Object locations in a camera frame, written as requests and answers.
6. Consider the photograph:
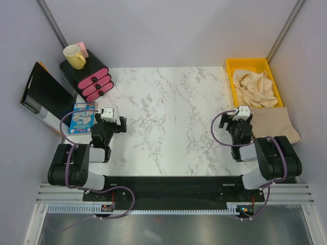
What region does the cream yellow t shirt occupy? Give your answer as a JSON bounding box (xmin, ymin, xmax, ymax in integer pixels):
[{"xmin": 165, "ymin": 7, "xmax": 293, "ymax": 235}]
[{"xmin": 232, "ymin": 69, "xmax": 278, "ymax": 107}]

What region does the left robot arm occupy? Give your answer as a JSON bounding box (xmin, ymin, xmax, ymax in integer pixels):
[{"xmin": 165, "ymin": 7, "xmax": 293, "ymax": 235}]
[{"xmin": 48, "ymin": 113, "xmax": 127, "ymax": 201}]

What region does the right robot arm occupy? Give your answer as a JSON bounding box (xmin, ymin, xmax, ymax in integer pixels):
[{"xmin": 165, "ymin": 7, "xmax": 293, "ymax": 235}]
[{"xmin": 211, "ymin": 108, "xmax": 302, "ymax": 201}]

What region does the blue picture book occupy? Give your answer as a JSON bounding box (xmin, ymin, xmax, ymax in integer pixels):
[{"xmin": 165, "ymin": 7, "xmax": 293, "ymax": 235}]
[{"xmin": 69, "ymin": 102, "xmax": 98, "ymax": 135}]

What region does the folded beige t shirt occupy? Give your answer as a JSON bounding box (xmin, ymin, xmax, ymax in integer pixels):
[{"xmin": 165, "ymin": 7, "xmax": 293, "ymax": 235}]
[{"xmin": 250, "ymin": 107, "xmax": 300, "ymax": 144}]

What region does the black pink drawer unit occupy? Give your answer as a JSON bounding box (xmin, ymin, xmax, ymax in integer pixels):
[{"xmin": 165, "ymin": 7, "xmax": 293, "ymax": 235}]
[{"xmin": 60, "ymin": 50, "xmax": 114, "ymax": 103}]

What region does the black cardboard box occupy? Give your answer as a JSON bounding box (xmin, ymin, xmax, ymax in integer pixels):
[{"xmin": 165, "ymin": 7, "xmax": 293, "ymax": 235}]
[{"xmin": 20, "ymin": 62, "xmax": 76, "ymax": 135}]

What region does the yellow plastic bin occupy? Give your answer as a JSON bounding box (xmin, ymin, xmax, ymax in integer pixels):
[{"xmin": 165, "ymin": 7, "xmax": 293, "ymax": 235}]
[{"xmin": 225, "ymin": 58, "xmax": 283, "ymax": 108}]

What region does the yellow ceramic mug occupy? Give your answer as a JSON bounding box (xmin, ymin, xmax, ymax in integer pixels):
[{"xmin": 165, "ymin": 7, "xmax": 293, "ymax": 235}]
[{"xmin": 63, "ymin": 44, "xmax": 86, "ymax": 70}]

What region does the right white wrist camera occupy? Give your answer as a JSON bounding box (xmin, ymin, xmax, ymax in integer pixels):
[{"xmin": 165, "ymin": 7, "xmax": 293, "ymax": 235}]
[{"xmin": 232, "ymin": 106, "xmax": 251, "ymax": 120}]

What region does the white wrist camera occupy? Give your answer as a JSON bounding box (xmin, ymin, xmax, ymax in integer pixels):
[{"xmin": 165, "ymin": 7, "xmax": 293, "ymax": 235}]
[
  {"xmin": 232, "ymin": 106, "xmax": 251, "ymax": 120},
  {"xmin": 98, "ymin": 107, "xmax": 115, "ymax": 122}
]

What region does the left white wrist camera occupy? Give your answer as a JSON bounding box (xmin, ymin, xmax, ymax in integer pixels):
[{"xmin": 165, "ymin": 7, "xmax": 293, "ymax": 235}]
[{"xmin": 98, "ymin": 107, "xmax": 115, "ymax": 122}]

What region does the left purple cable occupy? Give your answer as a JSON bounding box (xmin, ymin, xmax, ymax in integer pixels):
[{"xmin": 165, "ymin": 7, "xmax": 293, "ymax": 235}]
[{"xmin": 45, "ymin": 108, "xmax": 135, "ymax": 232}]

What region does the purple cable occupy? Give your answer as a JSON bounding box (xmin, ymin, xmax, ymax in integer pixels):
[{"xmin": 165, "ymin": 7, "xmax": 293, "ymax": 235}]
[
  {"xmin": 211, "ymin": 109, "xmax": 287, "ymax": 222},
  {"xmin": 45, "ymin": 108, "xmax": 135, "ymax": 232}
]

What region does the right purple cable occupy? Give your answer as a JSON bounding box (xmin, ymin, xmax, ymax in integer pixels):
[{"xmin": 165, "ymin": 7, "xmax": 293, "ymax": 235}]
[{"xmin": 211, "ymin": 109, "xmax": 287, "ymax": 222}]

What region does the right white cable duct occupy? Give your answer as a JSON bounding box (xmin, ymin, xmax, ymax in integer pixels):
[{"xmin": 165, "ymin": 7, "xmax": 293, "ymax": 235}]
[{"xmin": 226, "ymin": 202, "xmax": 265, "ymax": 215}]

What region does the white cable duct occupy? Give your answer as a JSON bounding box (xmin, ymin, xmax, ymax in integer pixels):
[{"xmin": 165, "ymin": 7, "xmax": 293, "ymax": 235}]
[
  {"xmin": 226, "ymin": 202, "xmax": 265, "ymax": 215},
  {"xmin": 47, "ymin": 203, "xmax": 115, "ymax": 214}
]

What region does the aluminium frame rail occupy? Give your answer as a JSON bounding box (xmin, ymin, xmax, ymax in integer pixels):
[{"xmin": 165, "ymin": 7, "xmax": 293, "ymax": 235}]
[{"xmin": 36, "ymin": 183, "xmax": 314, "ymax": 205}]

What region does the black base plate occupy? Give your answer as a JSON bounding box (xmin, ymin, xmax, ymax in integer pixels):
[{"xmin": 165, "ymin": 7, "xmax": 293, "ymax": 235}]
[{"xmin": 83, "ymin": 176, "xmax": 265, "ymax": 211}]

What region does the left white cable duct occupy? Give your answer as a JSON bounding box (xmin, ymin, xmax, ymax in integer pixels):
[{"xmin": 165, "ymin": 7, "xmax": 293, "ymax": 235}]
[{"xmin": 47, "ymin": 203, "xmax": 115, "ymax": 214}]

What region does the left corner aluminium post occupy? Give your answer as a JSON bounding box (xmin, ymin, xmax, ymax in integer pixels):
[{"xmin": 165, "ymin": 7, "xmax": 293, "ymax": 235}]
[{"xmin": 36, "ymin": 0, "xmax": 68, "ymax": 49}]

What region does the corner aluminium post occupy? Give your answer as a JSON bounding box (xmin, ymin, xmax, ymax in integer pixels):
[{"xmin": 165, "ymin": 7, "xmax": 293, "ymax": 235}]
[
  {"xmin": 266, "ymin": 0, "xmax": 307, "ymax": 63},
  {"xmin": 36, "ymin": 0, "xmax": 68, "ymax": 49}
]

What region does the right corner aluminium post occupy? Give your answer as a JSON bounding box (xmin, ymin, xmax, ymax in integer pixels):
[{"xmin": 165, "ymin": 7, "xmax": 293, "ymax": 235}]
[{"xmin": 266, "ymin": 0, "xmax": 307, "ymax": 63}]

